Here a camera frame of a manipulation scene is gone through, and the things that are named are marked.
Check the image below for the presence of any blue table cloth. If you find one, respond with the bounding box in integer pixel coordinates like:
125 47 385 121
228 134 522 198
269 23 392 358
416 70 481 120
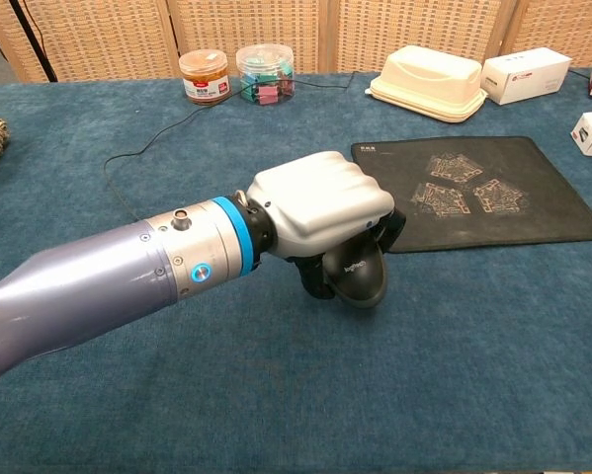
0 67 592 474

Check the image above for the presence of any black printed mouse pad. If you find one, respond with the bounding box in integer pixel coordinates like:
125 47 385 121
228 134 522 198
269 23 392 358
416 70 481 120
350 134 592 255

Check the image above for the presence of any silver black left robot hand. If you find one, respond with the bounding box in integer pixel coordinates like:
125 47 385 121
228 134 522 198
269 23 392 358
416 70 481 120
233 149 408 301

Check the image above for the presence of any clear jar of binder clips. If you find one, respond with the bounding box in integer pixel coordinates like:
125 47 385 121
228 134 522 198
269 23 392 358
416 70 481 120
234 44 297 107

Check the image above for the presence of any black tripod stand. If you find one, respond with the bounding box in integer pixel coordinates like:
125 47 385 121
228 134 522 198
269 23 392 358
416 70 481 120
7 0 59 84

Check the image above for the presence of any thin black mouse cable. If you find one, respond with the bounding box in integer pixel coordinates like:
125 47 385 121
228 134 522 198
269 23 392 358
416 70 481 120
101 70 359 223

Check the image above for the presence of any orange-filled plastic jar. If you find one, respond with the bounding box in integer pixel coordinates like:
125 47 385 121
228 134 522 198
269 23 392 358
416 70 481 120
178 49 232 107

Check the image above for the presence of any cream plastic lunch box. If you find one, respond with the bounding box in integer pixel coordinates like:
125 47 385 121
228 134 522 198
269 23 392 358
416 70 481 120
365 44 489 124

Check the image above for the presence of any woven wicker folding screen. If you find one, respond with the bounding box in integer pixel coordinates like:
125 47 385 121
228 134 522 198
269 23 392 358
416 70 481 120
0 0 592 84

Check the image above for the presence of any white rectangular cardboard box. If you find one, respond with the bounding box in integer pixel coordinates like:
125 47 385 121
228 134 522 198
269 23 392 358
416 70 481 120
480 46 573 107

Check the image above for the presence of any black wired computer mouse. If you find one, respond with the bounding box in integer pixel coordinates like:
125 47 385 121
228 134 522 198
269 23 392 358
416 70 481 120
321 243 389 312

